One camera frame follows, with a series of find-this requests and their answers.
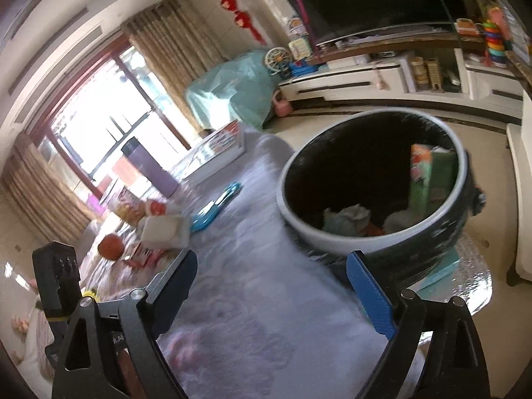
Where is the red apple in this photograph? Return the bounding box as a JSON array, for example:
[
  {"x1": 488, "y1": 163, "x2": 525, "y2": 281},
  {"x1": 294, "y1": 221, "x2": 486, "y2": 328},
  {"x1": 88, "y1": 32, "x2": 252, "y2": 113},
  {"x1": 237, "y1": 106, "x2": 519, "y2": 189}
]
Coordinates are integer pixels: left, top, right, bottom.
[{"x1": 97, "y1": 233, "x2": 124, "y2": 261}]

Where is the popcorn snack bag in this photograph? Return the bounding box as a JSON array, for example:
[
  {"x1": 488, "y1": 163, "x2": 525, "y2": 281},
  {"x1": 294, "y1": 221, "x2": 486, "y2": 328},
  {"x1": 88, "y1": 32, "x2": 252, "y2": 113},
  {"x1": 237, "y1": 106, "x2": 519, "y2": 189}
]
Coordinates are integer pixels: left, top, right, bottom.
[{"x1": 108, "y1": 188, "x2": 146, "y2": 227}]

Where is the beige curtain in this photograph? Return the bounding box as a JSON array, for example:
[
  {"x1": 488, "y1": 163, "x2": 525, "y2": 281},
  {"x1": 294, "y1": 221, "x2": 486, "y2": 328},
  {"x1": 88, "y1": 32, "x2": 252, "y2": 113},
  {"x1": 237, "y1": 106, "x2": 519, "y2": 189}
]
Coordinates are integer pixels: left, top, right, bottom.
[{"x1": 121, "y1": 0, "x2": 228, "y2": 132}]

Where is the yellow toy telephone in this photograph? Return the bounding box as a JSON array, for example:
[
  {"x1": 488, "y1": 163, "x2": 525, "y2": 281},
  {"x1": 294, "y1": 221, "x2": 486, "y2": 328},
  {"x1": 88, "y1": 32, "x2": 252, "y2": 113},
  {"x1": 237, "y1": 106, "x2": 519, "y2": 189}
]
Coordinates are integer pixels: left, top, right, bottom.
[{"x1": 289, "y1": 37, "x2": 313, "y2": 61}]

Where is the teal covered furniture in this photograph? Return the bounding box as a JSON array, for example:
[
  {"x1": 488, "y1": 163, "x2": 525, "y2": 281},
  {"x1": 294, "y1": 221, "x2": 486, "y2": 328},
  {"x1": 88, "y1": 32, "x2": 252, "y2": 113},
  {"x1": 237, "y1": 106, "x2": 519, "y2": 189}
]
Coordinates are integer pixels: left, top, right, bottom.
[{"x1": 185, "y1": 50, "x2": 280, "y2": 130}]

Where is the black white trash bin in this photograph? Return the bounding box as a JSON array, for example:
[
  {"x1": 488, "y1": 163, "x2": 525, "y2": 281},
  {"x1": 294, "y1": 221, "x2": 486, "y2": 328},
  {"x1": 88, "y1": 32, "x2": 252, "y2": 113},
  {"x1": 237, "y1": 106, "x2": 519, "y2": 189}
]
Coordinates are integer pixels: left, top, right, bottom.
[{"x1": 276, "y1": 107, "x2": 486, "y2": 286}]

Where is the blue plastic blister pack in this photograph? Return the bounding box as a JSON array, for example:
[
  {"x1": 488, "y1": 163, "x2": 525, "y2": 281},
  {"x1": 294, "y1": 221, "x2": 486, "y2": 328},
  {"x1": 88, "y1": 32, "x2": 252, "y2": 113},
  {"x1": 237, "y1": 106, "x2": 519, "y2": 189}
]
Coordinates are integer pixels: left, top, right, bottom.
[{"x1": 190, "y1": 182, "x2": 243, "y2": 234}]

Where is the green orange carton box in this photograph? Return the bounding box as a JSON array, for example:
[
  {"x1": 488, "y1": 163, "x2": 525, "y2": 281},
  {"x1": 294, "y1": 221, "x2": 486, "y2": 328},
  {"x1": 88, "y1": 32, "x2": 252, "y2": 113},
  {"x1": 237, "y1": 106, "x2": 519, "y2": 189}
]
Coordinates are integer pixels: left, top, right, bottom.
[{"x1": 408, "y1": 143, "x2": 458, "y2": 220}]

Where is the rainbow stacking ring toy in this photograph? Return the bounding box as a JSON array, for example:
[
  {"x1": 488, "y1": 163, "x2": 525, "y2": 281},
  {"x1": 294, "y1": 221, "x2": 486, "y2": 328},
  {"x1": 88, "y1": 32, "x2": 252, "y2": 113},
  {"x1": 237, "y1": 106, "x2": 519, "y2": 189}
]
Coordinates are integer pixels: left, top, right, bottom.
[{"x1": 481, "y1": 6, "x2": 507, "y2": 68}]

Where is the purple thermos bottle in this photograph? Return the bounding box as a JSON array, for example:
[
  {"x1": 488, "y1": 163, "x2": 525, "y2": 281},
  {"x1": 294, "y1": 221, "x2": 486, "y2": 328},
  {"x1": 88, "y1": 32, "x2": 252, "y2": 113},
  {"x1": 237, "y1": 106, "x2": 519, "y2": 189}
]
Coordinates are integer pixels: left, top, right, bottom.
[{"x1": 121, "y1": 137, "x2": 180, "y2": 198}]

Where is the red hanging wall decoration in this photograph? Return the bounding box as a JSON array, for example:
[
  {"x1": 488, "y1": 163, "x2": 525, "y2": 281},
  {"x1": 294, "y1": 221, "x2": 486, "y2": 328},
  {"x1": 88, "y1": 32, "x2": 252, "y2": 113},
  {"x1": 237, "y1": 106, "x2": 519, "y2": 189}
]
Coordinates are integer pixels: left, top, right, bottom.
[{"x1": 219, "y1": 0, "x2": 268, "y2": 46}]

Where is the ferris wheel toy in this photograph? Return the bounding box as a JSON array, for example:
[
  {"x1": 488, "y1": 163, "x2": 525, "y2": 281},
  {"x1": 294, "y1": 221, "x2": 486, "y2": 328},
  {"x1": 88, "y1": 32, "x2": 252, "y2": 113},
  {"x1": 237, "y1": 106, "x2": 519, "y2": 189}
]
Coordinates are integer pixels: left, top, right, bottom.
[{"x1": 264, "y1": 47, "x2": 292, "y2": 75}]

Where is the white foam block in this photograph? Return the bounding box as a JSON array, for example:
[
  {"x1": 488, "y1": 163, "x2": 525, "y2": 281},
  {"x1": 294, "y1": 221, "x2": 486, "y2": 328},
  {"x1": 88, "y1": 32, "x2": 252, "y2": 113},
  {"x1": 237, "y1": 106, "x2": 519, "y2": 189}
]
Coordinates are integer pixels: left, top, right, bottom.
[{"x1": 141, "y1": 215, "x2": 190, "y2": 250}]

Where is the pink kettlebell toy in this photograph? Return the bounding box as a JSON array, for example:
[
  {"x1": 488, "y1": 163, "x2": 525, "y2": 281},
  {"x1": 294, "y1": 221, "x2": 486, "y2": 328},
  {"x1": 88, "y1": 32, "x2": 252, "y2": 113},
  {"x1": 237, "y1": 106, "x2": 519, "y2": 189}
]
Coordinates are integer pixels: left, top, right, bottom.
[{"x1": 272, "y1": 89, "x2": 293, "y2": 118}]

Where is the floral purple tablecloth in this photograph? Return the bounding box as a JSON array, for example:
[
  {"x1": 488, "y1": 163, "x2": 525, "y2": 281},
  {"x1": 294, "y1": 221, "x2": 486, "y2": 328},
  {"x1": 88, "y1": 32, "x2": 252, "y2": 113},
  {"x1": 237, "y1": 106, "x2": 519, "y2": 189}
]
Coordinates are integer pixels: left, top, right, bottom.
[{"x1": 78, "y1": 128, "x2": 417, "y2": 399}]

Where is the white low tv cabinet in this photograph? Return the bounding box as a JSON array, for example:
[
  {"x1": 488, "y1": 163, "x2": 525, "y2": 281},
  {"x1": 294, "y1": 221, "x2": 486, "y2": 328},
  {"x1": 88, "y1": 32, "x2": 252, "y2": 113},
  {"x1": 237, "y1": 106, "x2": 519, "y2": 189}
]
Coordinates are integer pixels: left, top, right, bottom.
[{"x1": 280, "y1": 49, "x2": 524, "y2": 122}]

